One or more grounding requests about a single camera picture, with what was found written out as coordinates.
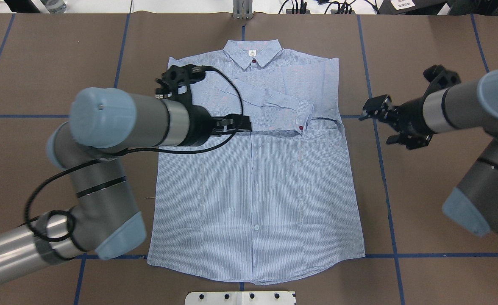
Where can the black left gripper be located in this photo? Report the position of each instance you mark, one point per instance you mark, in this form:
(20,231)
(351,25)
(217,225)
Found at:
(198,125)

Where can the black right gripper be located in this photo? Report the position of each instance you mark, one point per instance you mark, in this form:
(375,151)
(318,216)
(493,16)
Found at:
(410,116)

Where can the blue striped button shirt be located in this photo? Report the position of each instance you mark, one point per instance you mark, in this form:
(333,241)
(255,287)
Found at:
(275,204)

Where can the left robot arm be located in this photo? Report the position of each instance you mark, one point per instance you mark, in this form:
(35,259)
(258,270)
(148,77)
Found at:
(105,125)

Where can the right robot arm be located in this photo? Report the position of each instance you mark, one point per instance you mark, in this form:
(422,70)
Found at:
(449,105)

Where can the black box with label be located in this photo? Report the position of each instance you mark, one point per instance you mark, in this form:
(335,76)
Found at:
(411,7)

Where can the clear water bottle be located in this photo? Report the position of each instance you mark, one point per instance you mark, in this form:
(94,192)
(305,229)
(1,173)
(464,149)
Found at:
(55,6)

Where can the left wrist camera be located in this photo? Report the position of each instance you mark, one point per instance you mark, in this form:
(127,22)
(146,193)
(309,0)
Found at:
(176,81)

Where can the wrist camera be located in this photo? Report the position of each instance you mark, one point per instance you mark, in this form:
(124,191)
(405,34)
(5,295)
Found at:
(439,78)
(176,81)

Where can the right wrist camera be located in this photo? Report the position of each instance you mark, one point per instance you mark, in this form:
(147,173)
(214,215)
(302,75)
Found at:
(439,78)

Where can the aluminium frame post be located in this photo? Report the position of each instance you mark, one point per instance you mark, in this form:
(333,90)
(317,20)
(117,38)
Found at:
(243,9)

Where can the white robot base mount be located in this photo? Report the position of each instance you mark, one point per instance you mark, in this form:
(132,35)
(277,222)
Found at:
(281,297)

